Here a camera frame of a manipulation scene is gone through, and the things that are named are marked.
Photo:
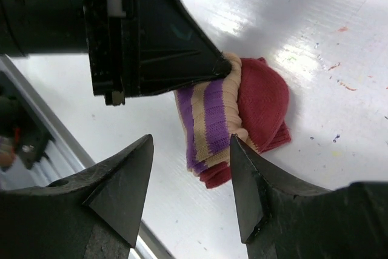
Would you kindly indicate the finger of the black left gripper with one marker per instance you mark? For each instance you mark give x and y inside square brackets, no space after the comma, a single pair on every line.
[164,49]

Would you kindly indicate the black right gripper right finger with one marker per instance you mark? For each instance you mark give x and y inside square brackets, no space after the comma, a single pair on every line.
[282,216]

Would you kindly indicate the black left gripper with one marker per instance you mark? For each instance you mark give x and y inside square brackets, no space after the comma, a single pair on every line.
[93,27]

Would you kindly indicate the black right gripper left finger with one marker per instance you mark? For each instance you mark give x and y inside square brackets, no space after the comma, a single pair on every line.
[95,213]

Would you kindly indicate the beige red purple striped sock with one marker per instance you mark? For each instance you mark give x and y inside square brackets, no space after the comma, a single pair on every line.
[251,102]

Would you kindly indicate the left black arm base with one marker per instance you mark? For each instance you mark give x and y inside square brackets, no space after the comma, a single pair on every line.
[20,123]

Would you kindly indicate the aluminium mounting rail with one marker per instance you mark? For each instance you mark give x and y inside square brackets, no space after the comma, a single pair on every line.
[64,156]

